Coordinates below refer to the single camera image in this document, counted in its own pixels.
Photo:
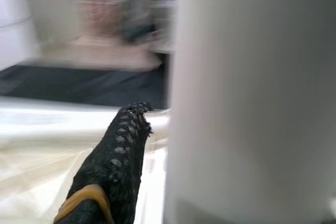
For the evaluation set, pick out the white plastic table top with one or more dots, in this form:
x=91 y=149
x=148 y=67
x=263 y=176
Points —
x=39 y=129

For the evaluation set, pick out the white plastic table leg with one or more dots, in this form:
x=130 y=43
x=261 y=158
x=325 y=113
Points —
x=249 y=90

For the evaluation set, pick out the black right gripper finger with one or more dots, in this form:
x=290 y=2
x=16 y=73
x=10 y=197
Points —
x=115 y=161

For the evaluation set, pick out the clear plastic storage container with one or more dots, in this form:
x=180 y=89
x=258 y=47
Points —
x=165 y=24

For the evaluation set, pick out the black glossy bag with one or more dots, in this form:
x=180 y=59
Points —
x=139 y=19

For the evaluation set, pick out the tan rubber band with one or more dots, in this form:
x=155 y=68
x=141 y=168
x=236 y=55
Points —
x=72 y=200

